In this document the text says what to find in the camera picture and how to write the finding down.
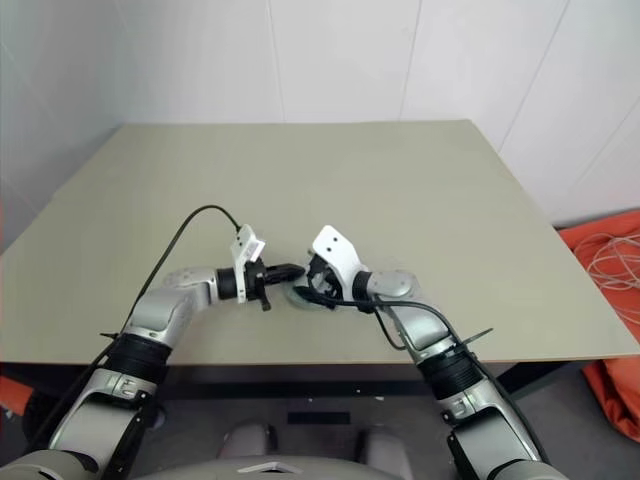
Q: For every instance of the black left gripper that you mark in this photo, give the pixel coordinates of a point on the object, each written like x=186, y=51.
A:
x=259, y=285

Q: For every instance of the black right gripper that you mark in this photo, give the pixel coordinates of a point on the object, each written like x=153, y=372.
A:
x=322, y=277

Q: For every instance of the motor housing with copper windings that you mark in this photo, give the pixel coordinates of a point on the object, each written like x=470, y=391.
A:
x=305, y=306

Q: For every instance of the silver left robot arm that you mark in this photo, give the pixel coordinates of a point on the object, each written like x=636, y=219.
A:
x=160, y=310

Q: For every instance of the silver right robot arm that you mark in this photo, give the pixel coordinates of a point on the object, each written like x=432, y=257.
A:
x=425, y=330

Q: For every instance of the silver robot torso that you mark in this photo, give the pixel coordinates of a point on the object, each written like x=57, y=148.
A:
x=330, y=467

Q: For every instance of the large orange cloth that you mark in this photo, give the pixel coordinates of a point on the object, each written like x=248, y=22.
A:
x=575, y=240

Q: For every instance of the orange fabric piece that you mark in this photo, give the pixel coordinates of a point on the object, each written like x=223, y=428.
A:
x=10, y=395

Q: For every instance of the orange fabric bag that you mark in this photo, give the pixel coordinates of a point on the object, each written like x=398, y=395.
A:
x=617, y=395

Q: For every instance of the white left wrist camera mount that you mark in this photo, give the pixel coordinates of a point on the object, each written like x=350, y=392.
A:
x=247, y=250

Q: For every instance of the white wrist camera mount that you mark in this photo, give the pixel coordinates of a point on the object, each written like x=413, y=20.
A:
x=247, y=250
x=335, y=250

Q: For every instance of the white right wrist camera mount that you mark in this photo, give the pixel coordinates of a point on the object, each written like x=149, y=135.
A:
x=335, y=250

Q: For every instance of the black table frame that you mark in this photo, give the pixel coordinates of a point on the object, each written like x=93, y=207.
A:
x=300, y=374

